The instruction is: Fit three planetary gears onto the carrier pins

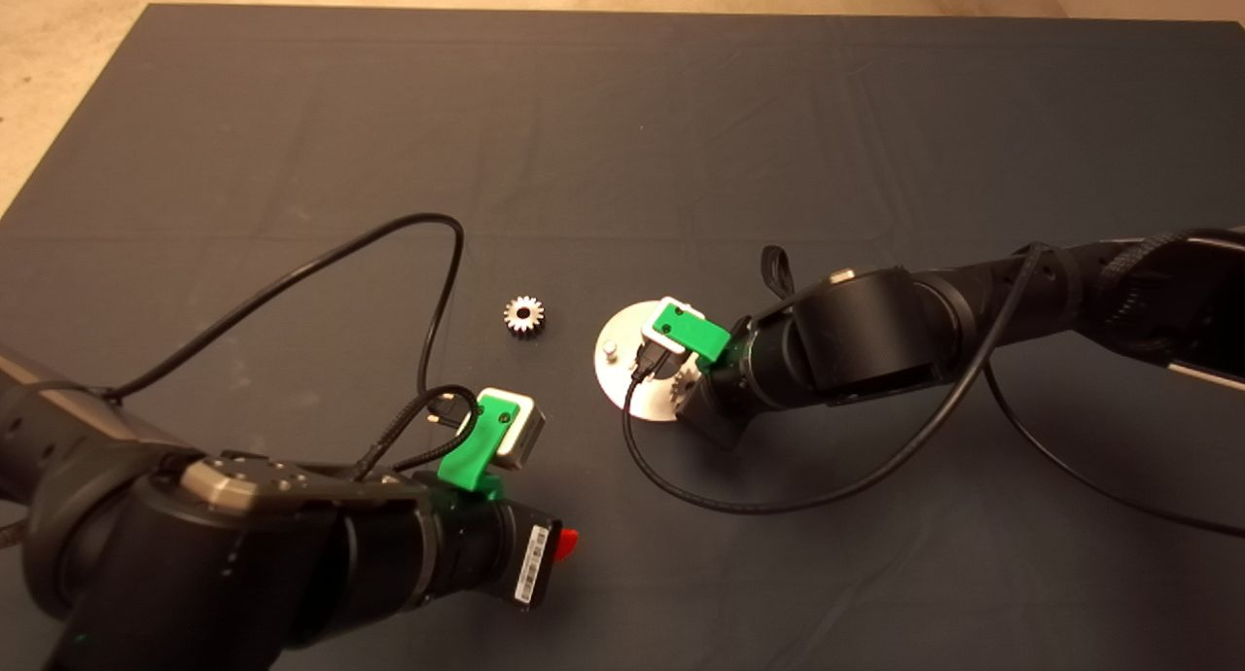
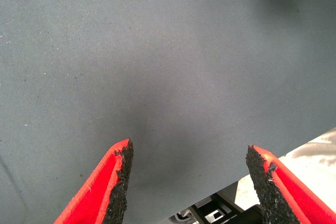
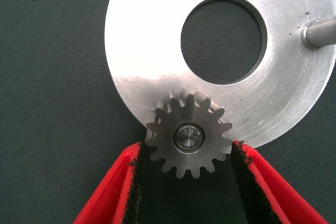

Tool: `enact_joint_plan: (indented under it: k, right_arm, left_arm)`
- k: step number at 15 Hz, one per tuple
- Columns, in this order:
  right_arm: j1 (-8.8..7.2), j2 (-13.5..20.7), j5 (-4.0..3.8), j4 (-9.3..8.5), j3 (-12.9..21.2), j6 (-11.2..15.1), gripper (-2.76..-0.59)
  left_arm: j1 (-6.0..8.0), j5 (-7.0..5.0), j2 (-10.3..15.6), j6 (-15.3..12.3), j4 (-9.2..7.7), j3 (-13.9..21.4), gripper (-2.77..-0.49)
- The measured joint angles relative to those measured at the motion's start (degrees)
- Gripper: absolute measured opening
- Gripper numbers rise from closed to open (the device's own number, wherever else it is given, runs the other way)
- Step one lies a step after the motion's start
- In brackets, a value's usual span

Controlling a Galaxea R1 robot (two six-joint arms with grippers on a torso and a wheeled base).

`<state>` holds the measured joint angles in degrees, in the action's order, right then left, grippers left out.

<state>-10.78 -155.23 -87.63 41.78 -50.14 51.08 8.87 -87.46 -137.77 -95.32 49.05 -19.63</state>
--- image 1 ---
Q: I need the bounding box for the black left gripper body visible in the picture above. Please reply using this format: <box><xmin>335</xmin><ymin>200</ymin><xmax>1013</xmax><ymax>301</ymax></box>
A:
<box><xmin>432</xmin><ymin>500</ymin><xmax>564</xmax><ymax>610</ymax></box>

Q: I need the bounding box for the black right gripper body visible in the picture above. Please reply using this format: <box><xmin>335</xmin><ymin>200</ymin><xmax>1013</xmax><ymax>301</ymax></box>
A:
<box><xmin>673</xmin><ymin>365</ymin><xmax>769</xmax><ymax>451</ymax></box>

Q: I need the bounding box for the round metal carrier plate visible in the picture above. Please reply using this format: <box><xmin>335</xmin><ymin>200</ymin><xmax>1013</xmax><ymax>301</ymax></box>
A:
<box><xmin>593</xmin><ymin>301</ymin><xmax>707</xmax><ymax>423</ymax></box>

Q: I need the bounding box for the green right camera mount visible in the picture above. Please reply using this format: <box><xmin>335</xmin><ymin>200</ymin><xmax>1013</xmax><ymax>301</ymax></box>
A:
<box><xmin>649</xmin><ymin>300</ymin><xmax>733</xmax><ymax>370</ymax></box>

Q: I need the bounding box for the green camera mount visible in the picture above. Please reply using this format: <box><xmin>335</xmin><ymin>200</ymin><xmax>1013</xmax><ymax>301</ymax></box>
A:
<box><xmin>438</xmin><ymin>391</ymin><xmax>517</xmax><ymax>498</ymax></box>
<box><xmin>649</xmin><ymin>300</ymin><xmax>733</xmax><ymax>370</ymax></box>

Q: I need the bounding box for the green left camera mount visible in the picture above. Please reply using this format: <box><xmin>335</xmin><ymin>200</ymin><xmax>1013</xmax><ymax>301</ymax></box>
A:
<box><xmin>438</xmin><ymin>391</ymin><xmax>517</xmax><ymax>498</ymax></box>

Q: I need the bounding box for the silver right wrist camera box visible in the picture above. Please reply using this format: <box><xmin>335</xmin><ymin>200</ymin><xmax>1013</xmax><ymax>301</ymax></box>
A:
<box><xmin>636</xmin><ymin>296</ymin><xmax>707</xmax><ymax>376</ymax></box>

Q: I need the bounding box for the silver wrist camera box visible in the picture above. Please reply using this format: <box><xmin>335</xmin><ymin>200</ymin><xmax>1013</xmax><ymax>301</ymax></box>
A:
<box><xmin>636</xmin><ymin>296</ymin><xmax>707</xmax><ymax>376</ymax></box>
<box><xmin>465</xmin><ymin>387</ymin><xmax>547</xmax><ymax>472</ymax></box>

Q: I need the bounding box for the long thin black cable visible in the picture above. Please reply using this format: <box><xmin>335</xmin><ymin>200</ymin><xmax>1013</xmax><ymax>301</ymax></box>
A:
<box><xmin>102</xmin><ymin>212</ymin><xmax>467</xmax><ymax>426</ymax></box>
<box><xmin>622</xmin><ymin>243</ymin><xmax>1245</xmax><ymax>540</ymax></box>

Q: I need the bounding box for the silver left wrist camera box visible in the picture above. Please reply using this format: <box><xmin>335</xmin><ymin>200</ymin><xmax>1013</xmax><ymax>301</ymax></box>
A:
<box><xmin>465</xmin><ymin>387</ymin><xmax>547</xmax><ymax>472</ymax></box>

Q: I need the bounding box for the black braided cable loop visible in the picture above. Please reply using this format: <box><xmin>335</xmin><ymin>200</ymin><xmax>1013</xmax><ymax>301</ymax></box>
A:
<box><xmin>760</xmin><ymin>245</ymin><xmax>796</xmax><ymax>300</ymax></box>

